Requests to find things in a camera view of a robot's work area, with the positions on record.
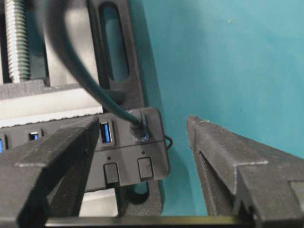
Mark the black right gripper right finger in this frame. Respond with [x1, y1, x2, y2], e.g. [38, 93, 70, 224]
[186, 115, 304, 228]

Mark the black Vemont USB hub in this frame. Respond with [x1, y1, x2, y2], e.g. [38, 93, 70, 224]
[0, 106, 173, 193]

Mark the black USB cable with plug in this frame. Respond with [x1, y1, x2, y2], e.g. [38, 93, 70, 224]
[35, 0, 151, 140]

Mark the black bench vise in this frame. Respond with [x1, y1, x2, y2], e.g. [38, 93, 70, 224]
[0, 0, 162, 216]

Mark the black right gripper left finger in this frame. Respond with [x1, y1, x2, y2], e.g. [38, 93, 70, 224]
[0, 119, 99, 228]

